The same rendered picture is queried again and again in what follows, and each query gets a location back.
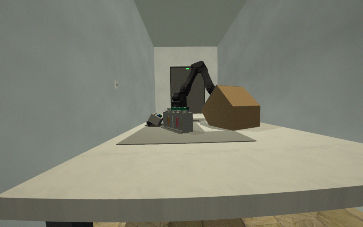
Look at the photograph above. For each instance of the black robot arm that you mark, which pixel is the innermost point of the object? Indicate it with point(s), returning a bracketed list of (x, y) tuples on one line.
[(198, 67)]

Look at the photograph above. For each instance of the grey sloping control panel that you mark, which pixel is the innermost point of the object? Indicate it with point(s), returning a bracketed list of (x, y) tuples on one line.
[(155, 120)]

